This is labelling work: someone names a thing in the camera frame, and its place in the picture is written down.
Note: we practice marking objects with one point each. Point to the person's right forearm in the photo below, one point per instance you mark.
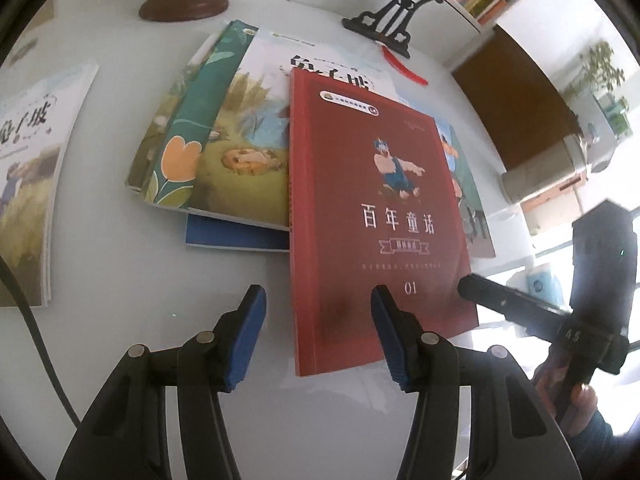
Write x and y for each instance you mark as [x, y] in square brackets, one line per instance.
[600, 435]

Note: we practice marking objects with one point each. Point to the white book wheat field cover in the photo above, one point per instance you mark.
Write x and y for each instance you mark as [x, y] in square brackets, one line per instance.
[240, 125]

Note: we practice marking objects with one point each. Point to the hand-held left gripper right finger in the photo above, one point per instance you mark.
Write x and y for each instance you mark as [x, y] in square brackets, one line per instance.
[395, 340]

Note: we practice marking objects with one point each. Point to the light blue cartoon book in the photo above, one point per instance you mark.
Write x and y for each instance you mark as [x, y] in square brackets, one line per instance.
[465, 195]

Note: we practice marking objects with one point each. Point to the white book autumn animals cover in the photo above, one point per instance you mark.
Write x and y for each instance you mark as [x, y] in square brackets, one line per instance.
[30, 200]

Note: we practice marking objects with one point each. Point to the green box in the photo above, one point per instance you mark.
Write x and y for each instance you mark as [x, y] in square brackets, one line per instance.
[617, 120]

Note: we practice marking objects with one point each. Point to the potted green plant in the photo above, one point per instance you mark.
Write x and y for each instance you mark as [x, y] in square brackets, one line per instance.
[597, 72]

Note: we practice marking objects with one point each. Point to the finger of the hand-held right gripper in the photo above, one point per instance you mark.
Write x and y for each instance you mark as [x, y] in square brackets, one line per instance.
[500, 300]

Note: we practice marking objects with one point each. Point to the teal book orange tulip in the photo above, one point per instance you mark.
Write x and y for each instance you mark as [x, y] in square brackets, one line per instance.
[212, 72]

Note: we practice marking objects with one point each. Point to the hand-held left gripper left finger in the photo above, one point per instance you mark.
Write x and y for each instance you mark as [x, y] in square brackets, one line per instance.
[245, 340]

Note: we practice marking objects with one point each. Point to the red tassel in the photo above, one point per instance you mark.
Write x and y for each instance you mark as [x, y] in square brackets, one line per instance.
[405, 67]

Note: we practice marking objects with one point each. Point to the blue tissue pack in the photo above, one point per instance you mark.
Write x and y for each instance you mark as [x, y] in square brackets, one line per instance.
[542, 285]

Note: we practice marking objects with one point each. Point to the brown wooden cabinet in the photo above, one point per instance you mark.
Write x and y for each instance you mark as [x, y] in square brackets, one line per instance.
[525, 100]

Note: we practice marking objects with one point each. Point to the person's right hand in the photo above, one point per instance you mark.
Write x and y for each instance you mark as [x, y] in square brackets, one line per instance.
[585, 402]

